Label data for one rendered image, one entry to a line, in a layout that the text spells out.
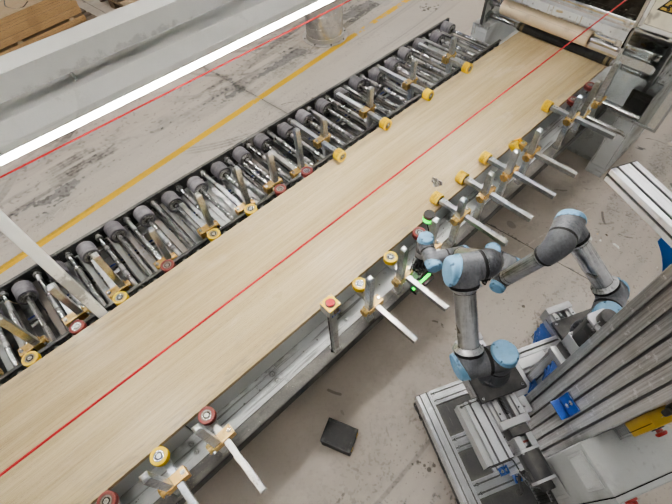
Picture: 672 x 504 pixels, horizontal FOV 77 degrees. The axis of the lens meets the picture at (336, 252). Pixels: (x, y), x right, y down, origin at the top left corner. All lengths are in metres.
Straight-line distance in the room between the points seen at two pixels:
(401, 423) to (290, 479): 0.77
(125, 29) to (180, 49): 0.13
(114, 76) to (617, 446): 1.95
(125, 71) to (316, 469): 2.44
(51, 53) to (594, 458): 1.98
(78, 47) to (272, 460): 2.49
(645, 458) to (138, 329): 2.27
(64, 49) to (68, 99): 0.10
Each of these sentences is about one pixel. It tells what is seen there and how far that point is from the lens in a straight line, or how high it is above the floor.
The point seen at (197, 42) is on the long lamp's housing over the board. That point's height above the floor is 2.36.
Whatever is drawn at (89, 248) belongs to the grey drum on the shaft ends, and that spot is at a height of 0.85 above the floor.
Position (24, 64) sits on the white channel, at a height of 2.46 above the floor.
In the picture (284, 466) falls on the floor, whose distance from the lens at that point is 2.98.
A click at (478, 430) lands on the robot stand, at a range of 2.07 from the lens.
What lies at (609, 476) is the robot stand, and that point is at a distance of 1.91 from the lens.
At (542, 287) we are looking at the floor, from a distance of 3.67.
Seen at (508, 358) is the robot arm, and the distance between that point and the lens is 1.87.
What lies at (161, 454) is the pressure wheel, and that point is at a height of 0.90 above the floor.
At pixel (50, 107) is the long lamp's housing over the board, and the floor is 2.37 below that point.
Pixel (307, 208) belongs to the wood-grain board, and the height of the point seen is 0.90.
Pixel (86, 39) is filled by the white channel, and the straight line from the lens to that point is 1.14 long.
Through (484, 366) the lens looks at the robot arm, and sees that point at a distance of 1.85.
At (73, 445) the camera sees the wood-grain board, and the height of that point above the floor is 0.90.
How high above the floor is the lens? 2.92
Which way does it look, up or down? 55 degrees down
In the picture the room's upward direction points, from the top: 4 degrees counter-clockwise
